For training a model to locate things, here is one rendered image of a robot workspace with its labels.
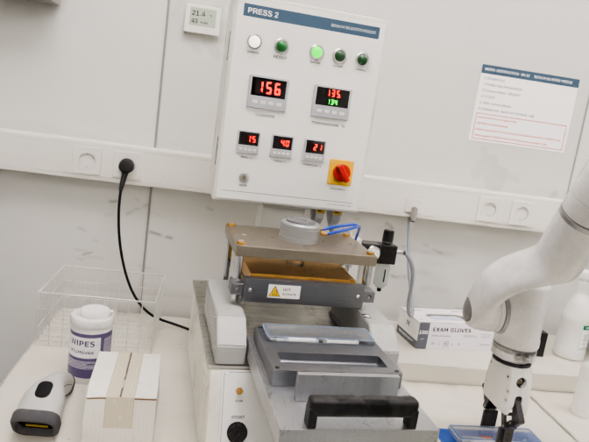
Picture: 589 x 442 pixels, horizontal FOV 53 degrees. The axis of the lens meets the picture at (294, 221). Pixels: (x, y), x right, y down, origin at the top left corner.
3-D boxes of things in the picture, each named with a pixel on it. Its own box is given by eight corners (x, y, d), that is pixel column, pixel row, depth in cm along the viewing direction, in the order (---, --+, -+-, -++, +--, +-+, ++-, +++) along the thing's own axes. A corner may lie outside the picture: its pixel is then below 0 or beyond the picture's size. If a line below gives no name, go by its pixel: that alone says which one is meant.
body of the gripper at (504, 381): (544, 366, 112) (532, 419, 114) (516, 344, 122) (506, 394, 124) (508, 363, 111) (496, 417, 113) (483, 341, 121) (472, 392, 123)
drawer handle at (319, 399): (302, 421, 75) (307, 392, 75) (409, 422, 79) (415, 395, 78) (307, 429, 74) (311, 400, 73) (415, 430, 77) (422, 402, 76)
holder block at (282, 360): (253, 339, 99) (255, 324, 99) (364, 344, 104) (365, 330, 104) (271, 386, 84) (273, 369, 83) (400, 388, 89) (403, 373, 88)
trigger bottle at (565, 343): (549, 354, 163) (570, 268, 158) (554, 346, 170) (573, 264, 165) (584, 365, 158) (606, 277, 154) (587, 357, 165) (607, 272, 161)
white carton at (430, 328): (395, 331, 164) (400, 305, 163) (466, 333, 171) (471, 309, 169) (415, 349, 153) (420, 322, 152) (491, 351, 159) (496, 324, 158)
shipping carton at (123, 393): (96, 391, 119) (100, 349, 117) (161, 395, 120) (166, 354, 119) (74, 443, 100) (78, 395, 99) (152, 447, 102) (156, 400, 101)
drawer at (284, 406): (243, 355, 102) (249, 313, 100) (362, 360, 107) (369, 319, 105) (275, 457, 73) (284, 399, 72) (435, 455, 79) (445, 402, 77)
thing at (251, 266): (236, 267, 123) (241, 223, 122) (336, 274, 129) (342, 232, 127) (247, 294, 107) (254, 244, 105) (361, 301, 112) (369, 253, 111)
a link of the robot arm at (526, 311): (500, 349, 111) (545, 353, 112) (514, 283, 109) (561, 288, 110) (482, 332, 119) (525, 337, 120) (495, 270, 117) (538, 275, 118)
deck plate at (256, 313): (192, 282, 140) (193, 278, 140) (330, 291, 149) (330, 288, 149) (207, 369, 97) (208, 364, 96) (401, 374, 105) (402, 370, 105)
